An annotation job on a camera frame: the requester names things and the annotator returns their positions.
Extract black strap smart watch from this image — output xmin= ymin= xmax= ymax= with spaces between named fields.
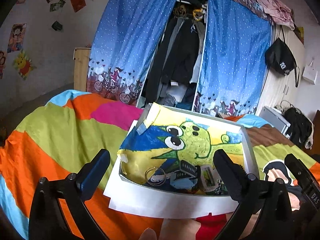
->
xmin=170 ymin=160 xmax=200 ymax=190

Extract left hand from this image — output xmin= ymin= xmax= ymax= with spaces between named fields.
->
xmin=139 ymin=228 xmax=157 ymax=240

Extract silver bangle rings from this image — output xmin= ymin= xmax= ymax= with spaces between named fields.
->
xmin=144 ymin=166 xmax=168 ymax=187

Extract colourful cartoon bed sheet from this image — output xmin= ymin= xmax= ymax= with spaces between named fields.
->
xmin=1 ymin=90 xmax=319 ymax=239

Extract red diamond paper decoration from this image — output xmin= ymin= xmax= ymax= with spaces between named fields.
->
xmin=71 ymin=0 xmax=86 ymax=12

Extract white storage box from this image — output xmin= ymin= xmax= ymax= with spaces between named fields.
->
xmin=259 ymin=106 xmax=291 ymax=138

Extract white paper bag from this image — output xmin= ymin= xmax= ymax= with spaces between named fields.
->
xmin=302 ymin=59 xmax=318 ymax=85

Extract left blue dotted curtain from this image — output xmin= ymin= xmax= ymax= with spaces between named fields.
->
xmin=86 ymin=0 xmax=176 ymax=105

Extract brown wooden headboard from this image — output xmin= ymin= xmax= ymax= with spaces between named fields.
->
xmin=304 ymin=110 xmax=320 ymax=156

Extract dark hanging clothes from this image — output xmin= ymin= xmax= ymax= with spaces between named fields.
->
xmin=137 ymin=0 xmax=208 ymax=109

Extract small dark hanging pouch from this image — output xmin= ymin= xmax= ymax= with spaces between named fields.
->
xmin=52 ymin=21 xmax=63 ymax=31

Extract green dinosaur cartoon towel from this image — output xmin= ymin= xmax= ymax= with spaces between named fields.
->
xmin=117 ymin=102 xmax=245 ymax=196

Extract wooden cabinet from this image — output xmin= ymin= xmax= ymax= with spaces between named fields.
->
xmin=73 ymin=48 xmax=91 ymax=92

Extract black drawstring bag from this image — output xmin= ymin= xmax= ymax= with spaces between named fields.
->
xmin=265 ymin=26 xmax=300 ymax=88

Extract grey shallow cardboard box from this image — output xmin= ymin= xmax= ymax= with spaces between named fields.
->
xmin=118 ymin=102 xmax=261 ymax=201

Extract anime character poster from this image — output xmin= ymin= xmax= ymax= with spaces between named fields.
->
xmin=7 ymin=23 xmax=27 ymax=53

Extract family cartoon poster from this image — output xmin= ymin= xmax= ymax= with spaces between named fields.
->
xmin=0 ymin=50 xmax=7 ymax=79

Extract black clothes pile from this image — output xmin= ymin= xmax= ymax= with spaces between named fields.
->
xmin=283 ymin=106 xmax=314 ymax=150

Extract blue dotted curtain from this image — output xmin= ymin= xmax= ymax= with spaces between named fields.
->
xmin=86 ymin=0 xmax=176 ymax=105
xmin=192 ymin=0 xmax=272 ymax=116

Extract yellow bear poster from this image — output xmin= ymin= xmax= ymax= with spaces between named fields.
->
xmin=13 ymin=50 xmax=36 ymax=80

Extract pink clothes on wardrobe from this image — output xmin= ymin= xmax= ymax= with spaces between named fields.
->
xmin=256 ymin=0 xmax=295 ymax=31

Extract right blue dotted curtain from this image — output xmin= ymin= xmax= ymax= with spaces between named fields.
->
xmin=192 ymin=0 xmax=272 ymax=116

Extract white wardrobe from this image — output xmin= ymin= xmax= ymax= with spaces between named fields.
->
xmin=255 ymin=25 xmax=305 ymax=115

